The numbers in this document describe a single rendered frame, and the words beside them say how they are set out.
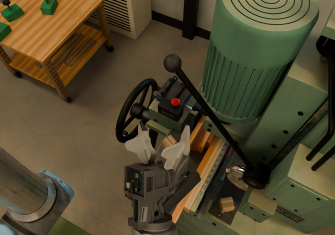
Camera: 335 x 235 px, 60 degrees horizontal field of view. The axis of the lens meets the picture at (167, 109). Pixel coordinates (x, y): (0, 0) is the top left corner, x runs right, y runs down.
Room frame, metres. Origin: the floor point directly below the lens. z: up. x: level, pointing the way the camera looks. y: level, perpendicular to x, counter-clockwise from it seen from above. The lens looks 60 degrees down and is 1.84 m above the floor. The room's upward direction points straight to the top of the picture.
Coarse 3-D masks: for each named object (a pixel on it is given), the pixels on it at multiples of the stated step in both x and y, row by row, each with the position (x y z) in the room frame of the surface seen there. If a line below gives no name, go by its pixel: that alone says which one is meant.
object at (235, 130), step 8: (208, 120) 0.41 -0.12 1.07; (208, 128) 0.40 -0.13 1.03; (216, 128) 0.39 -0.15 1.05; (232, 128) 0.38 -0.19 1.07; (240, 128) 0.38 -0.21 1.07; (248, 128) 0.38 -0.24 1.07; (232, 136) 0.36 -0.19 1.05; (240, 136) 0.35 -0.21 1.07; (248, 136) 0.35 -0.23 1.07; (240, 144) 0.35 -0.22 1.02
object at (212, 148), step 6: (216, 144) 0.38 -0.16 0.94; (210, 150) 0.36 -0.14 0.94; (204, 156) 0.34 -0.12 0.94; (210, 156) 0.34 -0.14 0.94; (204, 162) 0.32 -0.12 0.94; (198, 168) 0.30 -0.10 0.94; (186, 198) 0.21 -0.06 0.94; (180, 204) 0.19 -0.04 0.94; (174, 210) 0.17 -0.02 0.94; (180, 210) 0.17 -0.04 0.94; (174, 216) 0.16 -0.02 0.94; (174, 222) 0.14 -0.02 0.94
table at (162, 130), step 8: (200, 88) 0.64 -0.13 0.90; (152, 120) 0.51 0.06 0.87; (192, 120) 0.49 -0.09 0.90; (152, 128) 0.49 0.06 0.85; (160, 128) 0.48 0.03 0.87; (192, 128) 0.46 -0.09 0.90; (176, 136) 0.43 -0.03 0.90; (160, 152) 0.37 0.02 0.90; (192, 152) 0.37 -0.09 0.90; (192, 160) 0.34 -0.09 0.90; (200, 160) 0.34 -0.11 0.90; (192, 168) 0.31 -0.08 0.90; (192, 216) 0.16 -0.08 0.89
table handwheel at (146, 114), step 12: (144, 84) 0.63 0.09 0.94; (156, 84) 0.69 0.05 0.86; (132, 96) 0.57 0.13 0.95; (144, 96) 0.62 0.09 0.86; (132, 108) 0.58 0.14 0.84; (144, 108) 0.59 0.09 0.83; (120, 120) 0.49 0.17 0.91; (144, 120) 0.60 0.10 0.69; (120, 132) 0.47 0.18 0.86; (132, 132) 0.54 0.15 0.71
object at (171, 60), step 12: (168, 60) 0.34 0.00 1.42; (180, 60) 0.35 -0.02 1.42; (180, 72) 0.34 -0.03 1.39; (192, 84) 0.33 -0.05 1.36; (204, 108) 0.30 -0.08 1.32; (216, 120) 0.29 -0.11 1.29; (240, 156) 0.25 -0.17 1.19; (252, 168) 0.23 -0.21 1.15; (264, 168) 0.23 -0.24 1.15; (252, 180) 0.20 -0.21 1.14; (264, 180) 0.20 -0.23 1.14
